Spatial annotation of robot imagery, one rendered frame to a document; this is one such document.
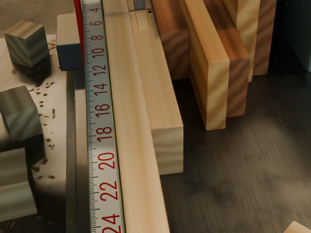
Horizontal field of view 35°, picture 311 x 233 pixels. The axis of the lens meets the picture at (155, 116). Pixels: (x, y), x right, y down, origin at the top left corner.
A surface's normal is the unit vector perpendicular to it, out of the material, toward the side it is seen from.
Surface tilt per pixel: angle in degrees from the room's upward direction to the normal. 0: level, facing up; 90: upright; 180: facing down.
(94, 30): 0
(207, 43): 0
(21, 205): 90
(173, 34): 90
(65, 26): 0
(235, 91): 90
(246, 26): 90
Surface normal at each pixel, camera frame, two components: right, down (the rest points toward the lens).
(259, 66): 0.13, 0.63
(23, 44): -0.47, 0.58
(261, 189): -0.04, -0.77
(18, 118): 0.45, 0.56
